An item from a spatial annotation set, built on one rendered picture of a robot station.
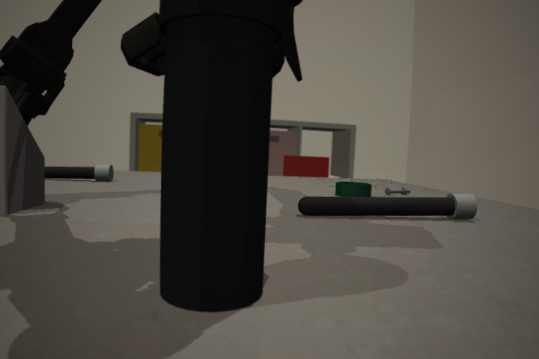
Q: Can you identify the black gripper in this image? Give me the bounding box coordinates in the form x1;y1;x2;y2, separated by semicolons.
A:
121;0;302;82

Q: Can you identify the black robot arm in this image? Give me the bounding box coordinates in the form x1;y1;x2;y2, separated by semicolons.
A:
0;0;101;125

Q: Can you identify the grey metal bolt with nut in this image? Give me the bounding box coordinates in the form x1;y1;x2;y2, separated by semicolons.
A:
385;188;411;195

